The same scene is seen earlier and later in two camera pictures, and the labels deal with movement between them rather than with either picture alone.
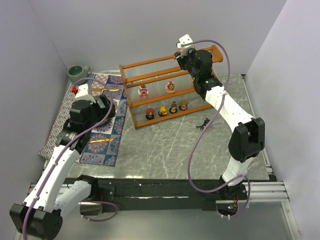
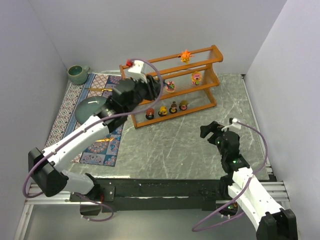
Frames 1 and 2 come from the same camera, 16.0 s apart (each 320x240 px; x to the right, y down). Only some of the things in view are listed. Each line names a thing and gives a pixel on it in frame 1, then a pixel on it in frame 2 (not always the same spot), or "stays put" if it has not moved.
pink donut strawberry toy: x=170 y=87 stays put
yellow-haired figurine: x=162 y=112 stays put
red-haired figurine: x=150 y=113 stays put
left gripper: x=105 y=106 -> x=152 y=87
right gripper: x=181 y=59 -> x=216 y=131
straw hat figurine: x=183 y=105 stays put
